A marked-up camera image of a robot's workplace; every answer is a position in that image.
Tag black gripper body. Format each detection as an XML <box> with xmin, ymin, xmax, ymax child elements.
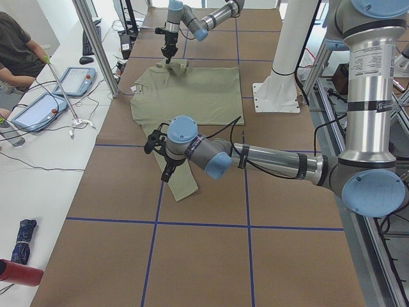
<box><xmin>144</xmin><ymin>123</ymin><xmax>185</xmax><ymax>169</ymax></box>
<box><xmin>155</xmin><ymin>27</ymin><xmax>178</xmax><ymax>56</ymax></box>

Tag olive green long-sleeve shirt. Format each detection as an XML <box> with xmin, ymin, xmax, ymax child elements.
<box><xmin>130</xmin><ymin>59</ymin><xmax>244</xmax><ymax>201</ymax></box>

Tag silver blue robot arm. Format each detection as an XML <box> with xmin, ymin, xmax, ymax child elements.
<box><xmin>144</xmin><ymin>1</ymin><xmax>408</xmax><ymax>217</ymax></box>
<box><xmin>155</xmin><ymin>0</ymin><xmax>245</xmax><ymax>64</ymax></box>

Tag black power adapter brick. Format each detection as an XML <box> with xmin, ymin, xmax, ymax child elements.
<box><xmin>119</xmin><ymin>33</ymin><xmax>132</xmax><ymax>59</ymax></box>

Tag grey reacher stick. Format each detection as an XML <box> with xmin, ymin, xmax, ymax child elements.
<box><xmin>44</xmin><ymin>55</ymin><xmax>96</xmax><ymax>139</ymax></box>

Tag black keyboard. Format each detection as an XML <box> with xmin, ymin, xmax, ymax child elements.
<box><xmin>82</xmin><ymin>24</ymin><xmax>102</xmax><ymax>56</ymax></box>

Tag black computer mouse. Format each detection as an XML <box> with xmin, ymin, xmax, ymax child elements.
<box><xmin>79</xmin><ymin>56</ymin><xmax>94</xmax><ymax>65</ymax></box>

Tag far blue teach pendant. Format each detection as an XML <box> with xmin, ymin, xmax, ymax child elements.
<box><xmin>54</xmin><ymin>67</ymin><xmax>96</xmax><ymax>98</ymax></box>

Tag blue teach pendant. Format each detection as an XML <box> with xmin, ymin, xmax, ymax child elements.
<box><xmin>11</xmin><ymin>93</ymin><xmax>68</xmax><ymax>132</ymax></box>
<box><xmin>54</xmin><ymin>67</ymin><xmax>96</xmax><ymax>98</ymax></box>

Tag near blue teach pendant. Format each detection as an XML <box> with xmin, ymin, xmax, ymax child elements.
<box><xmin>11</xmin><ymin>93</ymin><xmax>68</xmax><ymax>132</ymax></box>

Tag clear water bottle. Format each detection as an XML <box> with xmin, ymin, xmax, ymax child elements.
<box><xmin>1</xmin><ymin>118</ymin><xmax>25</xmax><ymax>147</ymax></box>

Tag seated person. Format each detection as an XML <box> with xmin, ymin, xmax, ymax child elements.
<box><xmin>1</xmin><ymin>12</ymin><xmax>47</xmax><ymax>89</ymax></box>

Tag folded dark blue umbrella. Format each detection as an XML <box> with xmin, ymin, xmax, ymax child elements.
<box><xmin>11</xmin><ymin>219</ymin><xmax>37</xmax><ymax>265</ymax></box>

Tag red cylinder bottle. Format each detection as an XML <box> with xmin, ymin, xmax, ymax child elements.
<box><xmin>1</xmin><ymin>259</ymin><xmax>44</xmax><ymax>287</ymax></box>

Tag aluminium frame post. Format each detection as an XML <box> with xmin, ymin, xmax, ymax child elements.
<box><xmin>72</xmin><ymin>0</ymin><xmax>120</xmax><ymax>98</ymax></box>

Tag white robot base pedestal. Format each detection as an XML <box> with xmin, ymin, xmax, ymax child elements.
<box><xmin>252</xmin><ymin>0</ymin><xmax>320</xmax><ymax>113</ymax></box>

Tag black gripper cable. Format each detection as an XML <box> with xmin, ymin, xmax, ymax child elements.
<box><xmin>204</xmin><ymin>114</ymin><xmax>349</xmax><ymax>180</ymax></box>

